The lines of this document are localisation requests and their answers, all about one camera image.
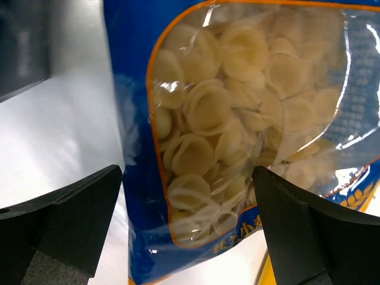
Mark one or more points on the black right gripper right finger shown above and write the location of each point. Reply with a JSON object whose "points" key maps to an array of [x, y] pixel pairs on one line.
{"points": [[312, 240]]}

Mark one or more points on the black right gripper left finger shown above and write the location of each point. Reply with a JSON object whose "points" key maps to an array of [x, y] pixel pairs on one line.
{"points": [[57, 238]]}

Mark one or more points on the blue orecchiette pasta bag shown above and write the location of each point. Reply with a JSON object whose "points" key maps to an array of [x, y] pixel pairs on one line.
{"points": [[208, 91]]}

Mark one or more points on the dark blue Barilla pasta box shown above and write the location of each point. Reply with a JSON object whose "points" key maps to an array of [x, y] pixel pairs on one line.
{"points": [[24, 46]]}

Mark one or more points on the yellow spaghetti bag on table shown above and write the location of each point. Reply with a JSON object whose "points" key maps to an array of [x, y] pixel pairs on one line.
{"points": [[266, 273]]}

